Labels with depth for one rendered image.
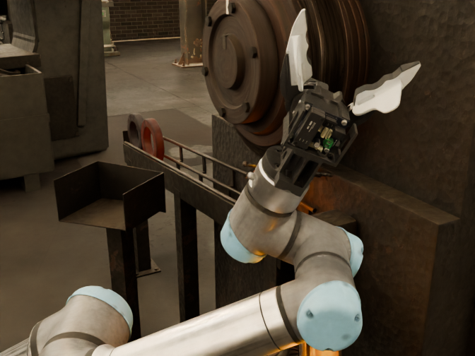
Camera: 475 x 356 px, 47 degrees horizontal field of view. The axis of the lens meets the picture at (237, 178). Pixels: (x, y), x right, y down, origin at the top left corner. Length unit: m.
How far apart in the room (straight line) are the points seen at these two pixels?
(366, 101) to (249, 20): 0.52
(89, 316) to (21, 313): 1.60
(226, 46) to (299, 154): 0.62
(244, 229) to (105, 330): 0.27
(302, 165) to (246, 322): 0.20
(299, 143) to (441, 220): 0.50
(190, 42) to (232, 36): 7.11
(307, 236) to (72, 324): 0.37
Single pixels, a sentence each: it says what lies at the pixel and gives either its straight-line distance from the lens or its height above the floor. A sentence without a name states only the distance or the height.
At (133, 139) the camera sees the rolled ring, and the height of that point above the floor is 0.62.
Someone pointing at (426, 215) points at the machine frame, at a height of 0.87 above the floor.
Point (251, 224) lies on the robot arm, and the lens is 0.74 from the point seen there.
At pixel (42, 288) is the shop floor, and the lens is 2.62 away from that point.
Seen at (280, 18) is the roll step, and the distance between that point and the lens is 1.16.
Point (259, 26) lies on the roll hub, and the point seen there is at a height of 1.20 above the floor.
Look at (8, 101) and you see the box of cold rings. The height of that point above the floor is 0.59.
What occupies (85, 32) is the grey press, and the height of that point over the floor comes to 0.91.
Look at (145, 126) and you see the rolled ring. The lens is 2.22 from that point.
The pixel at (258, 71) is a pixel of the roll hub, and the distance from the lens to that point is 1.14.
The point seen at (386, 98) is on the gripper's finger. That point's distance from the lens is 0.68.
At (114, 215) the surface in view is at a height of 0.60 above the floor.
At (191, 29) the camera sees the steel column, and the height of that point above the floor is 0.52.
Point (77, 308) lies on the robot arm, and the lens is 0.91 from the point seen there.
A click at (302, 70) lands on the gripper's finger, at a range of 0.67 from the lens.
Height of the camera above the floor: 1.31
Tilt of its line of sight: 21 degrees down
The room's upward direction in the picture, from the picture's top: straight up
